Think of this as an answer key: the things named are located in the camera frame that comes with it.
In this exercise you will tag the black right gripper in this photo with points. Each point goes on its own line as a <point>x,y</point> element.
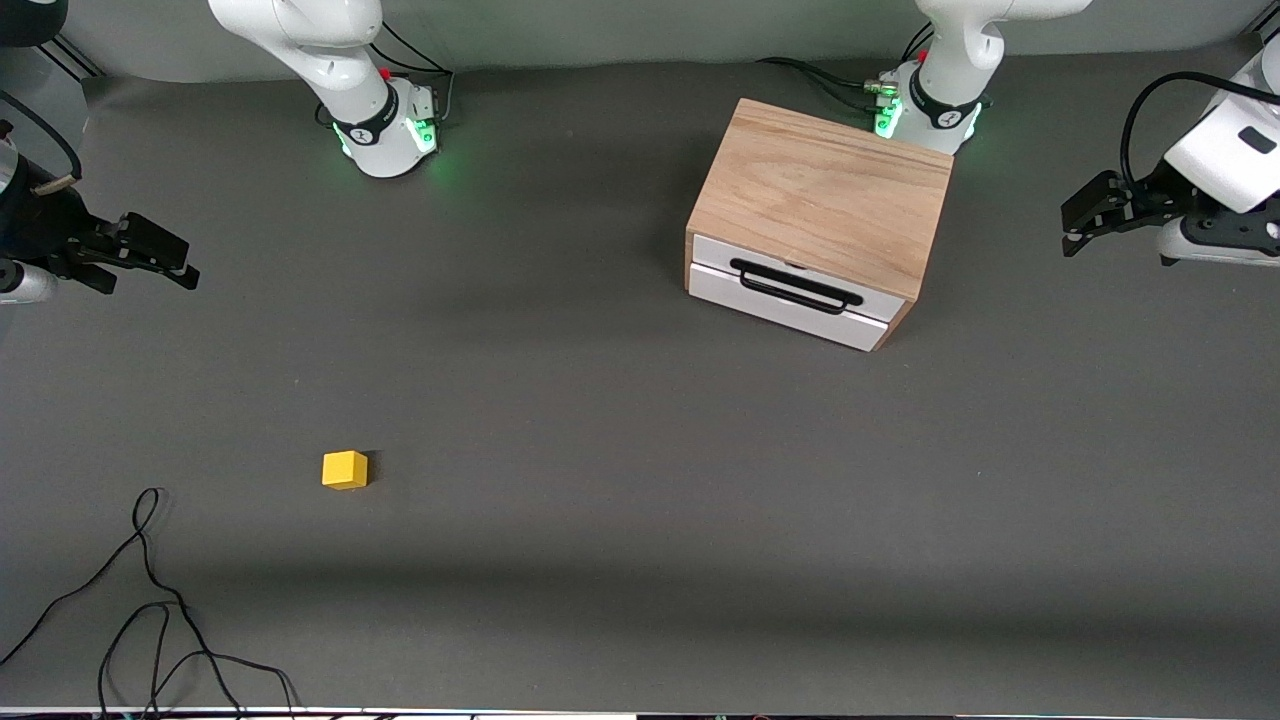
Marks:
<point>40,230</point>

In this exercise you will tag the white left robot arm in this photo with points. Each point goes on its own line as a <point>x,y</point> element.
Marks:
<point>950,60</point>

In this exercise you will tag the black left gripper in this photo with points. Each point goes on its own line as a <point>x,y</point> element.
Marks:
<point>1160,193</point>

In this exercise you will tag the aluminium frame rail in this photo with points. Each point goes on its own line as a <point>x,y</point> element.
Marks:
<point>1265,32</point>
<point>75,58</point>

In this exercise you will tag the yellow cube block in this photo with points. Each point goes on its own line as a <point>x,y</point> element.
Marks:
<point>344,470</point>

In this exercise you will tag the wooden drawer cabinet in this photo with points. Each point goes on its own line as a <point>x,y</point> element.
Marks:
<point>830,190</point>

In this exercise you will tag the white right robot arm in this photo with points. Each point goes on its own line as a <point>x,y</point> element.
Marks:
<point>330,60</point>

